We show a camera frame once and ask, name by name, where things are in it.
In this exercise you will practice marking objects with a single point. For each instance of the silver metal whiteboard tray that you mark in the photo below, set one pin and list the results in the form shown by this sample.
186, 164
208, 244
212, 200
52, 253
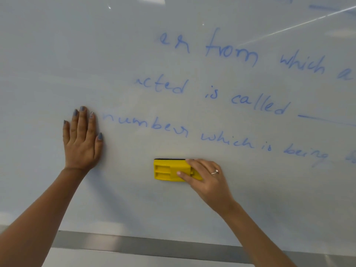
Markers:
139, 243

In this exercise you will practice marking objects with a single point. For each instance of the person's right forearm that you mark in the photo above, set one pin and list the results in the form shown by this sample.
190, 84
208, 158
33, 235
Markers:
261, 239

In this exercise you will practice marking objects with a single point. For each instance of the person's left hand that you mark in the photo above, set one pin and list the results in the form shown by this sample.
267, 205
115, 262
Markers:
82, 150

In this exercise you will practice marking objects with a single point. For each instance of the person's left forearm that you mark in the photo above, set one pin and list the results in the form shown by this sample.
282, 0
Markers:
36, 222

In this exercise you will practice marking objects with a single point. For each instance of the yellow whiteboard eraser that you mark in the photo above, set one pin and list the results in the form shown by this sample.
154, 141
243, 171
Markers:
167, 170

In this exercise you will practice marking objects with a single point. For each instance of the person's right hand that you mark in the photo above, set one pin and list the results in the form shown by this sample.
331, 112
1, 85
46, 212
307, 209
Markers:
211, 189

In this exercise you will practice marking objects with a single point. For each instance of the white whiteboard with blue writing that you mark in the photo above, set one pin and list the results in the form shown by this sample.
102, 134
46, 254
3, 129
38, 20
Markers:
167, 205

